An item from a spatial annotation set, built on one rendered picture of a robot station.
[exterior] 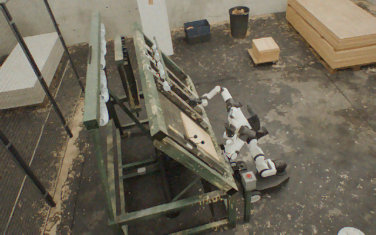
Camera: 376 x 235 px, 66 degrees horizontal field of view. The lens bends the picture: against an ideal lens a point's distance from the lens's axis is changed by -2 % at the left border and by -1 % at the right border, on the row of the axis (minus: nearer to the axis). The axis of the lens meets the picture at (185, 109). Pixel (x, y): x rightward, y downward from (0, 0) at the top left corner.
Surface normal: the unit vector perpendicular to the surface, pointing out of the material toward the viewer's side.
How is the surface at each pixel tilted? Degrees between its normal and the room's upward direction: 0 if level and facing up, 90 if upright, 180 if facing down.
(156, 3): 90
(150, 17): 90
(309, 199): 0
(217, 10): 90
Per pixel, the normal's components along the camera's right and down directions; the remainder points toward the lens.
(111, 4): 0.11, 0.64
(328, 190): -0.11, -0.75
